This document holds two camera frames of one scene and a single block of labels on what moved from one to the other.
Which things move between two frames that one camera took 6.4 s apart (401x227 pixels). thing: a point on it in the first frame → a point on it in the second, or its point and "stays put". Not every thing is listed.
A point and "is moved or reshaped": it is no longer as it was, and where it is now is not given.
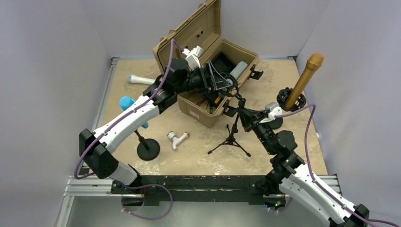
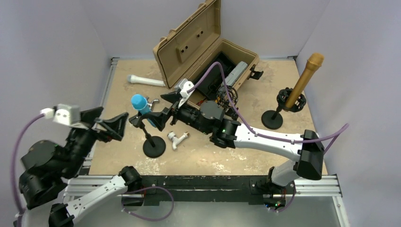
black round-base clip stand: (148, 149) is moved or reshaped
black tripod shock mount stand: (231, 88) → (223, 99)
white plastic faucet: (176, 140) stays put
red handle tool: (198, 104) stays put
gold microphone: (315, 61) stays put
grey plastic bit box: (239, 69) stays put
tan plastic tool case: (202, 28) stays put
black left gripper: (216, 81) → (115, 128)
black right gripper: (250, 118) → (160, 118)
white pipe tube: (133, 79) stays put
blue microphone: (125, 101) is moved or reshaped
